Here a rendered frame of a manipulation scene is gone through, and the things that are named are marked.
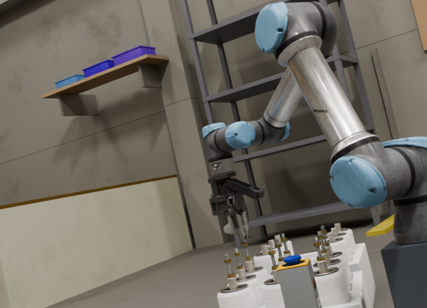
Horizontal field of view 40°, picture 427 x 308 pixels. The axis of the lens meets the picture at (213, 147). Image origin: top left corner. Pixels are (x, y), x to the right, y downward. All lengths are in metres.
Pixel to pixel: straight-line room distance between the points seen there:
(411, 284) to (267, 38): 0.64
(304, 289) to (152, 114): 4.67
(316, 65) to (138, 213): 3.63
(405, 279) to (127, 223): 3.56
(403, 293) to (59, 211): 3.17
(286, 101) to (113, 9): 4.71
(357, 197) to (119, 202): 3.57
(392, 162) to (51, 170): 5.78
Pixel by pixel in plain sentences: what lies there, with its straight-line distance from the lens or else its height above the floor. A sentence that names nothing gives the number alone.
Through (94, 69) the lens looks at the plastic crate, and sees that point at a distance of 5.66.
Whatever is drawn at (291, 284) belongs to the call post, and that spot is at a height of 0.28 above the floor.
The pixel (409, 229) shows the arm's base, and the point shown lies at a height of 0.33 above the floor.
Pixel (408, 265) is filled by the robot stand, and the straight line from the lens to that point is 1.37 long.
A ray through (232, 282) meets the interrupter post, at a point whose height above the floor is 0.27.
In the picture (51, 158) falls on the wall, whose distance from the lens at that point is 6.81.
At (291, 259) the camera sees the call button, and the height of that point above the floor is 0.33.
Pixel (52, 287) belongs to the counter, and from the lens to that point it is 4.13.
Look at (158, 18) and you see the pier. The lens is 5.58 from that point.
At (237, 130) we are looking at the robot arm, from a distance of 1.64.
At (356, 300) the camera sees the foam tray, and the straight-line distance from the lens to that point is 1.49.
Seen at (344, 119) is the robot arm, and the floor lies 0.60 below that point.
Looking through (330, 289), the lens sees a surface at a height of 0.22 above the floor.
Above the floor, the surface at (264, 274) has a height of 0.24.
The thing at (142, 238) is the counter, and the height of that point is 0.23.
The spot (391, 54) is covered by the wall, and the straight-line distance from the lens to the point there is 4.89.
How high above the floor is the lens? 0.52
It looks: 4 degrees up
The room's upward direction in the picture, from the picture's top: 13 degrees counter-clockwise
